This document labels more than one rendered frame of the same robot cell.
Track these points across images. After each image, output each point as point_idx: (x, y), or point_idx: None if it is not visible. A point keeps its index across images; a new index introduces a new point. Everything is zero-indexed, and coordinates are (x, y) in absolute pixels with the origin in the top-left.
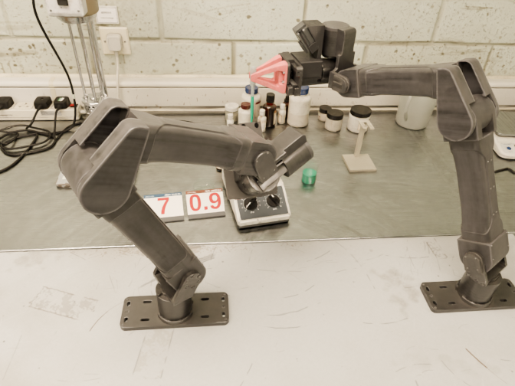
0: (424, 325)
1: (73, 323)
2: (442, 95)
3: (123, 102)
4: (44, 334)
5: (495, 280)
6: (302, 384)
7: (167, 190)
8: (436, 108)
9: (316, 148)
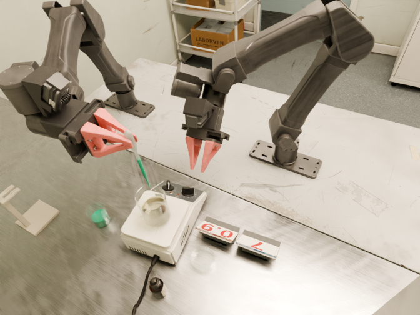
0: (165, 105)
1: (352, 179)
2: (91, 16)
3: (329, 8)
4: (372, 179)
5: None
6: (240, 109)
7: (240, 284)
8: None
9: (36, 265)
